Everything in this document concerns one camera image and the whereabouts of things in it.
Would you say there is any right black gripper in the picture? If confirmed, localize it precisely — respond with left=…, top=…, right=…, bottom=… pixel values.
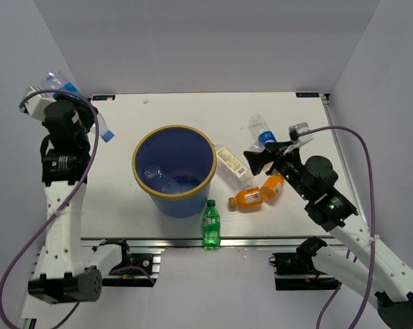
left=243, top=141, right=311, bottom=202

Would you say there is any orange juice bottle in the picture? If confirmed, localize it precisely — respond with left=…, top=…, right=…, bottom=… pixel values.
left=228, top=187, right=263, bottom=210
left=260, top=173, right=285, bottom=201

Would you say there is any clear bottle blue label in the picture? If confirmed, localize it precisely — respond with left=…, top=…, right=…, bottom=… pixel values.
left=248, top=114, right=277, bottom=152

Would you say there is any clear water bottle blue cap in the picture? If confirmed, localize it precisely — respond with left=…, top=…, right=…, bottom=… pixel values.
left=40, top=70, right=115, bottom=143

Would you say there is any green soda bottle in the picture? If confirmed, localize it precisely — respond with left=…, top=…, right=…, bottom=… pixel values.
left=202, top=199, right=221, bottom=249

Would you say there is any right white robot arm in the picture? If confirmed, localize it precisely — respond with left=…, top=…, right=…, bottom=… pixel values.
left=244, top=142, right=413, bottom=328

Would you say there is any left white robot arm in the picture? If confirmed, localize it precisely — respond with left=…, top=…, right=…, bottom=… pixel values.
left=27, top=95, right=102, bottom=304

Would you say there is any blue plastic bin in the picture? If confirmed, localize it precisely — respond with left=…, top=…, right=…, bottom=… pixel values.
left=132, top=125, right=217, bottom=218

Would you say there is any crushed clear bottle in bin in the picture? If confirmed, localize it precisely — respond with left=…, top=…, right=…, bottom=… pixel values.
left=144, top=164, right=163, bottom=181

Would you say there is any left blue corner sticker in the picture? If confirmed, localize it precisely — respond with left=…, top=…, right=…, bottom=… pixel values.
left=91, top=95, right=115, bottom=101

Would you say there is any blue corner sticker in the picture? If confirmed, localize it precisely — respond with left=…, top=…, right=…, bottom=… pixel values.
left=91, top=95, right=115, bottom=101
left=295, top=92, right=320, bottom=98

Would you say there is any right blue corner sticker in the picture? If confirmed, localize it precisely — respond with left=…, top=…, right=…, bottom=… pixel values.
left=295, top=92, right=320, bottom=98

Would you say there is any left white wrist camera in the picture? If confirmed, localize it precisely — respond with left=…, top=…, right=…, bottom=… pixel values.
left=19, top=93, right=55, bottom=122

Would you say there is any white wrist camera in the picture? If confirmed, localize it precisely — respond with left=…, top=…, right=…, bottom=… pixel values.
left=289, top=122, right=313, bottom=147
left=19, top=93, right=55, bottom=122

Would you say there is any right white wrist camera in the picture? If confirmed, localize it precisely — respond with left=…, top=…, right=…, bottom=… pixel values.
left=289, top=122, right=313, bottom=147

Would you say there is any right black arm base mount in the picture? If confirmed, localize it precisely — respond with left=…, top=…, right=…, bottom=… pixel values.
left=268, top=236, right=340, bottom=291

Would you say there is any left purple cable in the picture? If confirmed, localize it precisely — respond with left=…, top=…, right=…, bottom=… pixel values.
left=0, top=89, right=100, bottom=329

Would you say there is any purple cable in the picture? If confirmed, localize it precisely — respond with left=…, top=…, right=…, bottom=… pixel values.
left=297, top=125, right=377, bottom=329
left=0, top=89, right=100, bottom=329

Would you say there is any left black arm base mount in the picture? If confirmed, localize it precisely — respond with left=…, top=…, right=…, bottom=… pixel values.
left=98, top=239, right=163, bottom=287

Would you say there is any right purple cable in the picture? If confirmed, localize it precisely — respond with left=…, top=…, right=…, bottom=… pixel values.
left=297, top=125, right=377, bottom=329

